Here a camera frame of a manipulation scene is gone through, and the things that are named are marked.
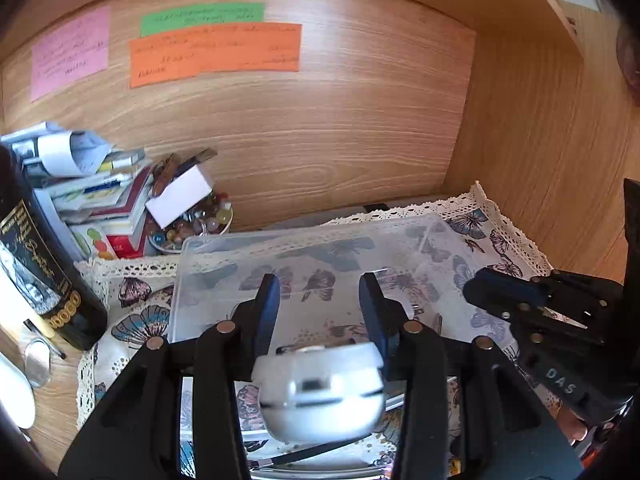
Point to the white bowl of beads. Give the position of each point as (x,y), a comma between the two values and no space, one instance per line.
(200,225)

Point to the thin dark pen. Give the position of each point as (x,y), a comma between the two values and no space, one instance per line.
(45,340)

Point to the rolled white papers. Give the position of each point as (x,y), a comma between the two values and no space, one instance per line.
(62,152)

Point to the white card box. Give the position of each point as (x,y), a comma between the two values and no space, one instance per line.
(179,195)

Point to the pink paper note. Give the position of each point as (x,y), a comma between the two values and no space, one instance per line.
(70,52)

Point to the black pen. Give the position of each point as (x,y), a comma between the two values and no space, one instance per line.
(310,454)

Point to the round glass lens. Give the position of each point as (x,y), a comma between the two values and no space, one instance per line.
(37,364)

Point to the butterfly print lace cloth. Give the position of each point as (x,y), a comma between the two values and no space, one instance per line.
(480,240)

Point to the orange paper note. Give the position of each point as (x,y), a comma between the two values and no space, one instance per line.
(215,52)

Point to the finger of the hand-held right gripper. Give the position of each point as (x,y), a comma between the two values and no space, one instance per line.
(505,287)
(535,330)

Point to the brown wooden trinkets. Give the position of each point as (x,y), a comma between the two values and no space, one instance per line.
(175,166)

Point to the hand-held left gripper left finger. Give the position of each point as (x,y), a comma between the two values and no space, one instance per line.
(270,305)

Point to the green paper note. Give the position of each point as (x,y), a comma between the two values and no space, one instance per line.
(200,17)

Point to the white rounded object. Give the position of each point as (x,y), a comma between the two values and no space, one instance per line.
(14,395)

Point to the clear plastic container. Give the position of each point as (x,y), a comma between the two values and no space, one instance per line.
(325,255)

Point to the dark wine bottle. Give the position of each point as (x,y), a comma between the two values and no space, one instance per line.
(35,255)

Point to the person's right hand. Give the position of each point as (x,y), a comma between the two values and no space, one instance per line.
(572,422)

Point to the stack of books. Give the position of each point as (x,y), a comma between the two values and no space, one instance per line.
(107,205)

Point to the white round case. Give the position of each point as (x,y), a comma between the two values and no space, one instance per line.
(320,390)

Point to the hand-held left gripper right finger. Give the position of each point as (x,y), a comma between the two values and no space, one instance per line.
(371,310)

